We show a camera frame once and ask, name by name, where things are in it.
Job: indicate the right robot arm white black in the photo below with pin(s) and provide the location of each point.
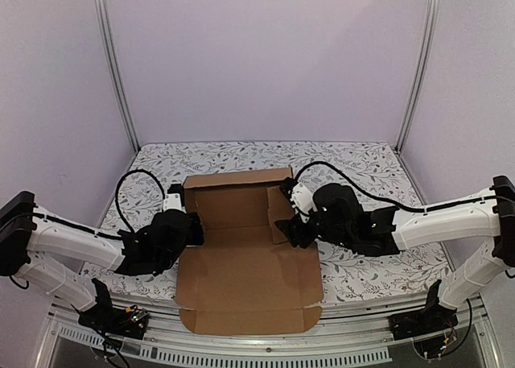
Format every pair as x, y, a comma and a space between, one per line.
488, 214

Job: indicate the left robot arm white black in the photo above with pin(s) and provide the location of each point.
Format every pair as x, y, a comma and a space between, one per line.
31, 237

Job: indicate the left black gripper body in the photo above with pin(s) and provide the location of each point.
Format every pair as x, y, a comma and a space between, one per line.
195, 238

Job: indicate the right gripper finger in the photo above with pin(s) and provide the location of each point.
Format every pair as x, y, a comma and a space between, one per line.
300, 240
287, 226

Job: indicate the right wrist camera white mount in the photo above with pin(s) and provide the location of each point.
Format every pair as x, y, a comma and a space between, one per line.
299, 197

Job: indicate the brown cardboard paper box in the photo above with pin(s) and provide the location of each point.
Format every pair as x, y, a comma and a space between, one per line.
246, 279

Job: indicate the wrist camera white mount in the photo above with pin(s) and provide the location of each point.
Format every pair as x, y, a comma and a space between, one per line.
299, 197
174, 198

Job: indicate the left aluminium frame post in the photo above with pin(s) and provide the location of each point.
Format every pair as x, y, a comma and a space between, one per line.
107, 39

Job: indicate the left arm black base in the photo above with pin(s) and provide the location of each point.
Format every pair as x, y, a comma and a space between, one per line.
103, 317

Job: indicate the right aluminium frame post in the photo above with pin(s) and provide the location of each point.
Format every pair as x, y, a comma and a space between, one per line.
428, 32

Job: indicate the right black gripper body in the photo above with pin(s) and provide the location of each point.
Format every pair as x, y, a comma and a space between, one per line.
296, 231

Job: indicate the floral patterned table mat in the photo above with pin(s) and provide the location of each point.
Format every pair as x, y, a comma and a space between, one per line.
346, 277

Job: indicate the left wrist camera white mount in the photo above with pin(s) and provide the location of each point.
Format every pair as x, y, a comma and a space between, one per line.
174, 198

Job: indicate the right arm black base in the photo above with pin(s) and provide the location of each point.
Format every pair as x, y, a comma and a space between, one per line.
433, 317

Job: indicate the front aluminium rail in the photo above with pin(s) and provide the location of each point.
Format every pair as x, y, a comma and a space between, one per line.
347, 335

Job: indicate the aluminium frame post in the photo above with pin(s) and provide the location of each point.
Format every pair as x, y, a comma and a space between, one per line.
428, 32
107, 39

